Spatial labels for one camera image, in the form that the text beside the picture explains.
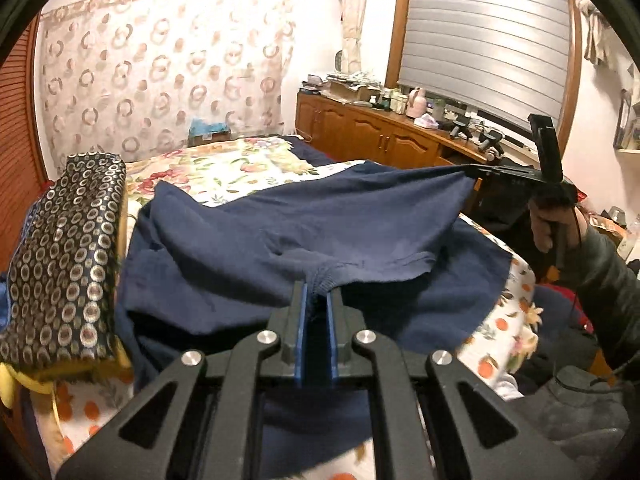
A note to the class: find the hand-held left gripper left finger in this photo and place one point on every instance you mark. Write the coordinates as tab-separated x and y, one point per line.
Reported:
299	330

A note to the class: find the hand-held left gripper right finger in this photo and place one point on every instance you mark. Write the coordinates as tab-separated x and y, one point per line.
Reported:
332	330

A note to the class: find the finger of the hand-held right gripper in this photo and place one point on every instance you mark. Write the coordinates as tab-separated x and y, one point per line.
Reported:
480	170

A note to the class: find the navy printed t-shirt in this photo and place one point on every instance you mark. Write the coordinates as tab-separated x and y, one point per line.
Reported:
350	220

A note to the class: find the person's right forearm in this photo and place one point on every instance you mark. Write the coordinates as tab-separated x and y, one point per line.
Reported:
610	285

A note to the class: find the person's right hand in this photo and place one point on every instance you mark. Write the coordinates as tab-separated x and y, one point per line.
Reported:
542	230

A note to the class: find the black handheld device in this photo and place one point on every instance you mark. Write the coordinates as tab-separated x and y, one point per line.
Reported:
460	127
492	140

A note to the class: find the pink tissue box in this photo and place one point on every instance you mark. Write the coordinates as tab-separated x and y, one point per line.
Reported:
427	121

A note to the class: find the pale green bottle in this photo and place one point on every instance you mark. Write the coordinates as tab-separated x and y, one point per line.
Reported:
437	107

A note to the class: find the pink bottle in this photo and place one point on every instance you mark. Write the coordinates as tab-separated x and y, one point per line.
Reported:
416	105

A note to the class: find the wooden sideboard cabinet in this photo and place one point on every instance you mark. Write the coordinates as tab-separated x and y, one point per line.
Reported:
360	125

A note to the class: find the hanging beige cloth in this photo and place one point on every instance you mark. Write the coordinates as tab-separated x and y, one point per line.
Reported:
597	35

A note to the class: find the grey window blind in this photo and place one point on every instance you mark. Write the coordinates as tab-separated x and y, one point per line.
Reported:
485	35

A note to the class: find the open cardboard box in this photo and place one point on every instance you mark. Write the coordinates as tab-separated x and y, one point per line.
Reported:
350	91

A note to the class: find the orange fruit print bed sheet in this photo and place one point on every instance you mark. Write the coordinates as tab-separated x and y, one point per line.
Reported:
510	330

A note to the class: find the dark blue bedspread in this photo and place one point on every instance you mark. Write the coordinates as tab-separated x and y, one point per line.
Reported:
312	152

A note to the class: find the lilac box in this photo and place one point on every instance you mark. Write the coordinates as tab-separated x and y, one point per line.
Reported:
314	82

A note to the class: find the beige window curtain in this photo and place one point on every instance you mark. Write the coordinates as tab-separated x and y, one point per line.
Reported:
352	10

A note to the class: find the cardboard box with blue cloth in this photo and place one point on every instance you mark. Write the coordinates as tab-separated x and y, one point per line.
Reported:
207	130

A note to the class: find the person's dark grey trousers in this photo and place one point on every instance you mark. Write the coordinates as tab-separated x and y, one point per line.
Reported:
575	410

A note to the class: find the yellow plush toy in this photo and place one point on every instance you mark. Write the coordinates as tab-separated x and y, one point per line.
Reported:
20	385

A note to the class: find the brown louvered wooden wardrobe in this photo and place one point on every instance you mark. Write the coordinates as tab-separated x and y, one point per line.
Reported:
17	135

